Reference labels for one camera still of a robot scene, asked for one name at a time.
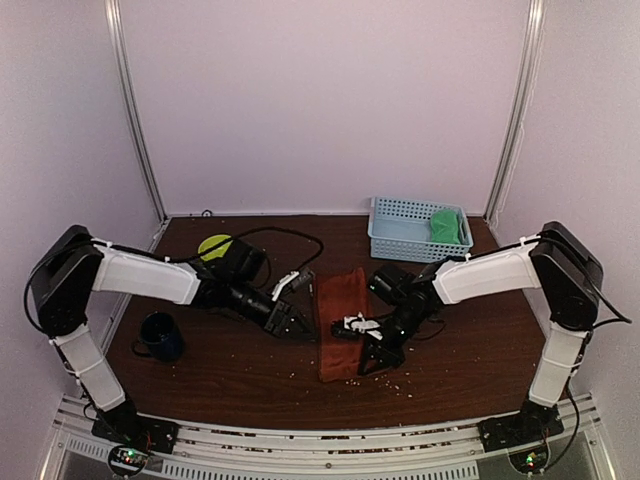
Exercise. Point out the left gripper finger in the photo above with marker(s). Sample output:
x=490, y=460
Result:
x=299, y=323
x=300, y=335

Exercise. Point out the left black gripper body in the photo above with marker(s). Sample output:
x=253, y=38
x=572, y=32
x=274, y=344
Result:
x=253, y=313

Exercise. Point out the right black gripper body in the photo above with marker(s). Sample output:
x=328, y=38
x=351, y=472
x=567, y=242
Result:
x=411, y=322

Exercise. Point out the brown towel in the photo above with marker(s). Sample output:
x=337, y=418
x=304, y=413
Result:
x=334, y=297

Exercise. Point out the green towel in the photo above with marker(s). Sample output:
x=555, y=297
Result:
x=444, y=227

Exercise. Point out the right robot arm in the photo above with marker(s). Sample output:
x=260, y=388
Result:
x=553, y=261

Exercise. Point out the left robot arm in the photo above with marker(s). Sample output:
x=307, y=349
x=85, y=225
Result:
x=59, y=286

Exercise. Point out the light blue plastic basket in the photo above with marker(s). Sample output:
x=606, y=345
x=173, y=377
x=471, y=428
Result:
x=399, y=230

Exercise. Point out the green plastic bowl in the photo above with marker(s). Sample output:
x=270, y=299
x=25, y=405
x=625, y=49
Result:
x=214, y=247

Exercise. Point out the dark blue mug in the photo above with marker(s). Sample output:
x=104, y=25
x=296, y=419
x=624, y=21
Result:
x=159, y=338

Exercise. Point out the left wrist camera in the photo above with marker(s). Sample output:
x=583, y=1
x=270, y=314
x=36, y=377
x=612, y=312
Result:
x=291, y=282

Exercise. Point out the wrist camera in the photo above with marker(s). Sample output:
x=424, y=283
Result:
x=351, y=327
x=291, y=282

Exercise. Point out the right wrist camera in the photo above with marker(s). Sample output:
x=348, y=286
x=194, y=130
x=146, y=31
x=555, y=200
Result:
x=351, y=327

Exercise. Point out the aluminium front rail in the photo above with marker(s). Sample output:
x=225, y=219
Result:
x=450, y=450

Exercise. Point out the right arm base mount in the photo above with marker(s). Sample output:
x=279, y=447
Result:
x=506, y=432

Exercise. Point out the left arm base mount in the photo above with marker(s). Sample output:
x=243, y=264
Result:
x=146, y=433

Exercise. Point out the right aluminium frame post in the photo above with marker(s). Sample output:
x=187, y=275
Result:
x=527, y=74

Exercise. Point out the aluminium frame post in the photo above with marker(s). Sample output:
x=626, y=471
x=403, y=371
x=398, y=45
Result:
x=117, y=37
x=527, y=74

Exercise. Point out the left aluminium frame post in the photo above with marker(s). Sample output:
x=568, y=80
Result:
x=117, y=37

